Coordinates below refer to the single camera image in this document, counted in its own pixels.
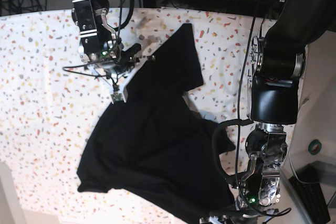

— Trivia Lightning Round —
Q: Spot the black printed t-shirt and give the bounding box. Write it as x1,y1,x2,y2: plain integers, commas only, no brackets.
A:
77,24,234,223

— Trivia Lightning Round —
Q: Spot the black keyboard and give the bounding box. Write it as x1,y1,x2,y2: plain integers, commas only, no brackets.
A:
289,165,331,223

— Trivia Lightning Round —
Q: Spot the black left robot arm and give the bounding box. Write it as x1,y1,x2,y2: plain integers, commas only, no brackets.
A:
200,0,335,223

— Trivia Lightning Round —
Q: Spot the terrazzo pattern tablecloth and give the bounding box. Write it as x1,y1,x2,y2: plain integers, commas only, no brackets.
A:
1,8,275,223

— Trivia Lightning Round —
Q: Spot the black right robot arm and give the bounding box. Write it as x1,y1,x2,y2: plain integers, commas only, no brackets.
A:
71,0,143,103

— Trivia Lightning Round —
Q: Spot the green tape roll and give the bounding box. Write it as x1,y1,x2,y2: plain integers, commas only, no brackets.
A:
308,139,322,155

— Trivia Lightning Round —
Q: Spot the white usb cable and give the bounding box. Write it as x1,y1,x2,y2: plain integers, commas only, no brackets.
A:
288,98,321,184

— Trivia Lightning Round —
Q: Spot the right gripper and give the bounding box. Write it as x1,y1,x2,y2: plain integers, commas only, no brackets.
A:
88,42,156,103

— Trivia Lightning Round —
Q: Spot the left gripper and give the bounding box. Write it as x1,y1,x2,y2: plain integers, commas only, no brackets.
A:
199,201,291,223

